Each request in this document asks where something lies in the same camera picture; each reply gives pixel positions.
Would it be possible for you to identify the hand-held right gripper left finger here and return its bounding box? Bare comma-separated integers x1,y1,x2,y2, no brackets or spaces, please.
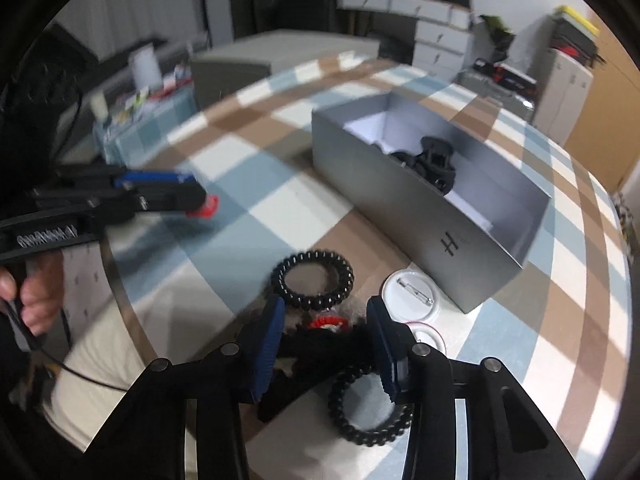
82,294,288,480

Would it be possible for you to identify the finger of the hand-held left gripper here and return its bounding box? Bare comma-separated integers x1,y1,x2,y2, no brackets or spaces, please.
131,181,207,214
112,169,197,189

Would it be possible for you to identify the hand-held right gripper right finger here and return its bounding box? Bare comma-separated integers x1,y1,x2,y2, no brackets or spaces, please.
366,296,588,480

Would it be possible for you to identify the red hair accessory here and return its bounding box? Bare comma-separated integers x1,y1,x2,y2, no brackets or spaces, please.
186,195,220,220

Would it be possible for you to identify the black spiral hair tie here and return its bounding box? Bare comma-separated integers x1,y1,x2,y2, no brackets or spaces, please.
327,364,416,448
270,249,355,311

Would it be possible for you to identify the grey cardboard box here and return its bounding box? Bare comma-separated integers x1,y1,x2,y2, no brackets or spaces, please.
311,91,553,315

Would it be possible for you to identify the person's left hand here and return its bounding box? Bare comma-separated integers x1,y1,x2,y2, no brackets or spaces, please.
0,250,66,337

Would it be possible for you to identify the small white pin badge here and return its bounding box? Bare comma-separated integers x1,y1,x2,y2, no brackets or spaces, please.
405,322,448,357

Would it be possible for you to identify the large white pin badge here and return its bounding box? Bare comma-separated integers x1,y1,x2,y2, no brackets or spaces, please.
380,269,442,323

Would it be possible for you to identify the cluttered side table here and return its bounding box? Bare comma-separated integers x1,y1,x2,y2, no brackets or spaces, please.
92,77,201,166

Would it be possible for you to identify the red white crochet accessory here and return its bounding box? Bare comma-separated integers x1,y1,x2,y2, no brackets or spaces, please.
306,311,349,335

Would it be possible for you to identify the white jug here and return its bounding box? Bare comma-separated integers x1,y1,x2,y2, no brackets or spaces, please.
129,45,163,91

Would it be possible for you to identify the grey storage chest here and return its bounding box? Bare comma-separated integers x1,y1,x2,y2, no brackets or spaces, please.
192,30,381,108

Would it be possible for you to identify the person's leg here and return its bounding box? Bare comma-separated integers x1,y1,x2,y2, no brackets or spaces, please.
42,305,201,456

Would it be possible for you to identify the black hair claw clip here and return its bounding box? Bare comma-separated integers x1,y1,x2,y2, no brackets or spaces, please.
387,136,458,197

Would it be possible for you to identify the silver suitcase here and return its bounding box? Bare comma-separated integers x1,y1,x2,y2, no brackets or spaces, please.
457,67,536,122

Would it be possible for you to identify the black red box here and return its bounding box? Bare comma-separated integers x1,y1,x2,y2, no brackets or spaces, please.
472,59,538,96

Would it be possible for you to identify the white dresser with drawers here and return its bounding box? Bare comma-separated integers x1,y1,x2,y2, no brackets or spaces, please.
337,0,476,78

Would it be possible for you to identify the beige suitcase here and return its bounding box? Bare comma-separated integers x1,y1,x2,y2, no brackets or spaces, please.
532,15,596,146

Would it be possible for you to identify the wooden door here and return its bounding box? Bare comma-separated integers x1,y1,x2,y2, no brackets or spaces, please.
565,10,640,188

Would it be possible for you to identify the black wrapped flower bouquet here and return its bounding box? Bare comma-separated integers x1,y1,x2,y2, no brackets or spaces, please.
475,14,516,61

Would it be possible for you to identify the yellow shoe box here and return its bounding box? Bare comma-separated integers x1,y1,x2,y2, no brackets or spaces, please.
555,5,601,36

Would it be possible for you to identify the black cable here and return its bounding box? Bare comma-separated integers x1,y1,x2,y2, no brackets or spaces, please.
0,300,132,392

